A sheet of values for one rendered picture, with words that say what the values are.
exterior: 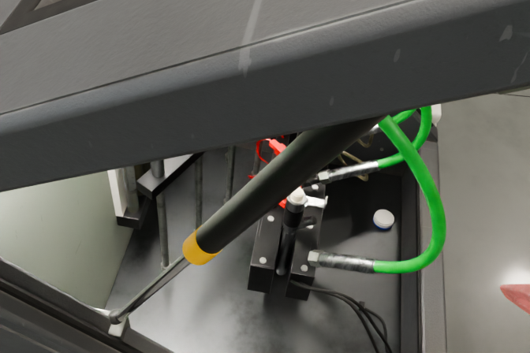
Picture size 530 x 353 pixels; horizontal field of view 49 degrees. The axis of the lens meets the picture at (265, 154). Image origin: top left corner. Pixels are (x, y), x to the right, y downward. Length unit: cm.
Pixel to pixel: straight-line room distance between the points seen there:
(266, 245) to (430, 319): 27
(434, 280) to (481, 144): 168
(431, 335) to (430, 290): 8
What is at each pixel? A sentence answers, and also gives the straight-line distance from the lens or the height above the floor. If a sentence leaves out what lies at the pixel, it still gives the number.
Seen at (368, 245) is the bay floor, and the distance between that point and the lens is 114.
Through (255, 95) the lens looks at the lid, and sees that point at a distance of 18.
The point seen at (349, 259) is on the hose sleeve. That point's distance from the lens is 73.
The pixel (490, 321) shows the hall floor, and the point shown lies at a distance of 215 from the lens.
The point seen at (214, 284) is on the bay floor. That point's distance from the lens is 106.
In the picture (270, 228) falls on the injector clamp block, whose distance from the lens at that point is 94.
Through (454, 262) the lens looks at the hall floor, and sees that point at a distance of 221.
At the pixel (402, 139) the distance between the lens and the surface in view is 56.
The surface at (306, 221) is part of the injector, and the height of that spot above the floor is 105.
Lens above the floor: 176
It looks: 49 degrees down
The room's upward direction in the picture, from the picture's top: 8 degrees clockwise
